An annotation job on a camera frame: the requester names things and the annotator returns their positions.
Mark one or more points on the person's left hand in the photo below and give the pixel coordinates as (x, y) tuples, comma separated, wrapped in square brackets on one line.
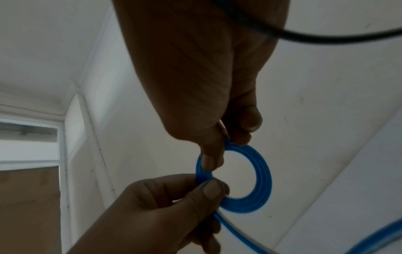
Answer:
[(147, 218)]

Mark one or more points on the white door frame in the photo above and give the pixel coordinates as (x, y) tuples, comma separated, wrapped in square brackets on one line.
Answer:
[(62, 148)]

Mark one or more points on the person's right hand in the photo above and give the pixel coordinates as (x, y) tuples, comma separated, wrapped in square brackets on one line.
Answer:
[(188, 74)]

